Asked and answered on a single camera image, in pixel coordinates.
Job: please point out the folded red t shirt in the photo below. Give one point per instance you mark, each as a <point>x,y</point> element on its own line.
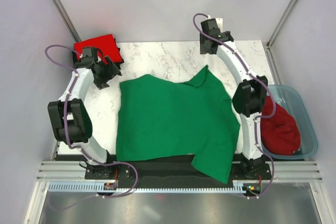
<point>106,43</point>

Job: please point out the dark red t shirt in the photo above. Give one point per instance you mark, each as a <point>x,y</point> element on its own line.
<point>280,134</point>

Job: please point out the green t shirt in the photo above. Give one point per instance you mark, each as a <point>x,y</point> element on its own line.
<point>160,118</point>

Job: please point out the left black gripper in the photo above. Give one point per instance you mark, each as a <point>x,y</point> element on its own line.
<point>112,71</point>

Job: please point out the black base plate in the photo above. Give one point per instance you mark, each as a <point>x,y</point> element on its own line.
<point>175,171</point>

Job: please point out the aluminium frame rail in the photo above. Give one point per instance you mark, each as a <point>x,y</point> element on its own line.
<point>285,172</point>

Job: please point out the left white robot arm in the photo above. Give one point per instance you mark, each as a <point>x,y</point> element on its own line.
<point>70,121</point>

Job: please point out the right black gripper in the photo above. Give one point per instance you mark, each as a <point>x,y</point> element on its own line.
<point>202,49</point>

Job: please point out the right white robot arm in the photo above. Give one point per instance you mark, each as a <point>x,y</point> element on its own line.
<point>248,99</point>

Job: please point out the blue plastic bin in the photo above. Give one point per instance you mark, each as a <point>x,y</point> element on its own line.
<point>292,102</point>

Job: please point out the white slotted cable duct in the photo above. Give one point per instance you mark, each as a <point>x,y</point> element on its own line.
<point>117,187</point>

